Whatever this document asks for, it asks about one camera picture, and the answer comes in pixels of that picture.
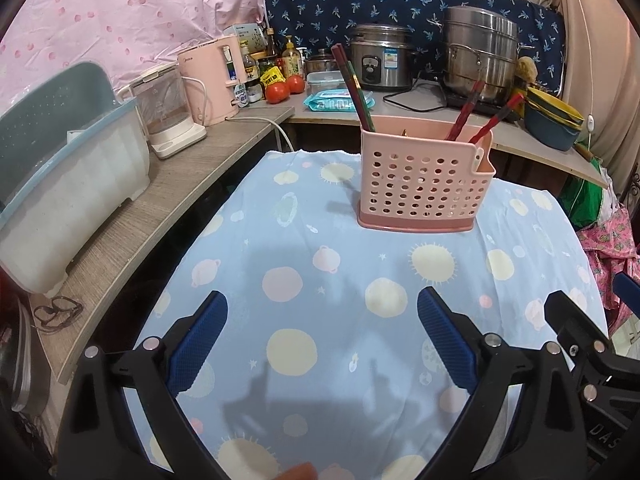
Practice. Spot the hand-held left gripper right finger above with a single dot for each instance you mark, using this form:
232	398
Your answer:
445	340

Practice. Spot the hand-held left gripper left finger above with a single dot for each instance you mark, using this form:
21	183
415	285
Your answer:
197	345

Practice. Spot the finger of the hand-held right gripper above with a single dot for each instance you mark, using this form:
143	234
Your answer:
629	292
575	327

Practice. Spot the pink perforated utensil basket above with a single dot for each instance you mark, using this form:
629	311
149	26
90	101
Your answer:
425	185

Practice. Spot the dark red chopstick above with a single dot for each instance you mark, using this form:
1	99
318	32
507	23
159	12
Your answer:
460	120
337	56
345	60
472	94
487	125
505	111

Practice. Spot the green patterned chopstick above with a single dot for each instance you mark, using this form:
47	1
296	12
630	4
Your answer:
356	88

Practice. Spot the pink floral cloth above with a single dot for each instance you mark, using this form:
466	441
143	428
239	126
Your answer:
612	255

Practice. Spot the green bag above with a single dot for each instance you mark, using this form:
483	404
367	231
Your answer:
590	200

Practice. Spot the wood grain counter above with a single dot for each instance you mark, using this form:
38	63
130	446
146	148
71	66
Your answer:
140	230

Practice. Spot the blue spotted tablecloth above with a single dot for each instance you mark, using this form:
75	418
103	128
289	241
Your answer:
325	270

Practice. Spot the black eyeglasses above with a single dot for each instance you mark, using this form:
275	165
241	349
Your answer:
55	316

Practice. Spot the blue bowl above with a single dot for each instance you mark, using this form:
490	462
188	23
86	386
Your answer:
550	132

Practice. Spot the metal pan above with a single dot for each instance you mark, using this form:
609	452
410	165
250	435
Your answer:
17	355

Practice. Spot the white dish drainer blue lid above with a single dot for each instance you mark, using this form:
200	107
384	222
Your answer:
65	185

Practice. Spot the black induction cooktop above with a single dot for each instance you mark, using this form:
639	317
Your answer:
500	109

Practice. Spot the glass kettle white base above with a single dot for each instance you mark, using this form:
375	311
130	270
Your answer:
160	110

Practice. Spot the beige curtain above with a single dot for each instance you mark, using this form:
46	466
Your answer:
595	50

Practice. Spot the brown sponge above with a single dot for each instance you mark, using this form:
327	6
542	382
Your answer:
526	68

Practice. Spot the pink electric kettle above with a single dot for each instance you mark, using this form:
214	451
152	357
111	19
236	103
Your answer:
207	85

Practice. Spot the blue wet wipes pack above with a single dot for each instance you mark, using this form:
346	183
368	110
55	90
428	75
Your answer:
335	101

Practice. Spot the red tomato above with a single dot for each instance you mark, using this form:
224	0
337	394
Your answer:
277	92
296	85

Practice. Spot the steel steamer pot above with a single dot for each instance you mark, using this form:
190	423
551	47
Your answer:
480	50

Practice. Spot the clear food container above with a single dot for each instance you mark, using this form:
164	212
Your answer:
322	81

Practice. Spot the steel rice cooker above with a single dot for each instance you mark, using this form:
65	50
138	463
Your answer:
382	60

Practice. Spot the yellow oil bottle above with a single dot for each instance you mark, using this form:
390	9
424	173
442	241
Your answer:
293	60

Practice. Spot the small steel pot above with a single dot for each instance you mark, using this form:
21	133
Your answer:
320	62

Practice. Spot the green white carton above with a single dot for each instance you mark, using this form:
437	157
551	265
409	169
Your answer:
247	37

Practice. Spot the pink dotted curtain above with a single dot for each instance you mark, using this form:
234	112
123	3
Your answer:
125	15

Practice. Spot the navy leaf print cloth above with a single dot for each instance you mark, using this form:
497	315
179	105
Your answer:
380	5

